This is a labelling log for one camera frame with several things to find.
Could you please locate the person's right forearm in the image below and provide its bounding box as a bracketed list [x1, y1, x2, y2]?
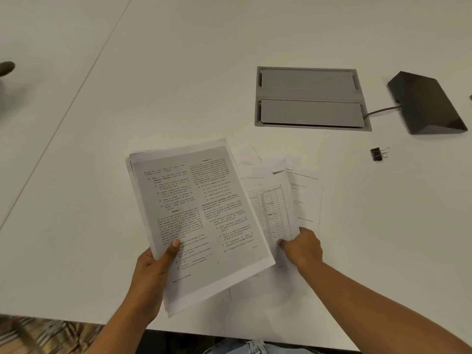
[297, 260, 472, 354]

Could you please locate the black wedge-shaped device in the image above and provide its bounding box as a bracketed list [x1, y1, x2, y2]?
[387, 71, 468, 135]

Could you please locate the stack of printed text sheets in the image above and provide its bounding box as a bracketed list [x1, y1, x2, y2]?
[125, 139, 276, 318]

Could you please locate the grey cable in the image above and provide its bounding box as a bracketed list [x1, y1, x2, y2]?
[363, 105, 402, 118]

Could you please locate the person's left hand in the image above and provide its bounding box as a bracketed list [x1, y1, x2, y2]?
[123, 239, 181, 325]

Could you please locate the white sheet with printed table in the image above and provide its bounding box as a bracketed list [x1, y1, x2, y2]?
[241, 180, 297, 271]

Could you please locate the person's left forearm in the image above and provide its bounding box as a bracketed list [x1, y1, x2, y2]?
[84, 299, 155, 354]

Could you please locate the person's right hand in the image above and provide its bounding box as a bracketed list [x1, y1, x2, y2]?
[277, 227, 324, 272]

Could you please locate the blank white paper sheet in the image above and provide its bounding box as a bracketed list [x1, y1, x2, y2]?
[229, 265, 314, 304]

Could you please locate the white sheet with sparse text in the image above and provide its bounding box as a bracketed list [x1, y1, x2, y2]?
[285, 165, 324, 247]

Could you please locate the white sheet with sunburst sketch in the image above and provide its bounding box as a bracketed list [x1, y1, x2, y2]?
[230, 144, 267, 181]

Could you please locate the grey table power outlet box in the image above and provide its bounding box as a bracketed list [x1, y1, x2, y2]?
[254, 66, 372, 132]

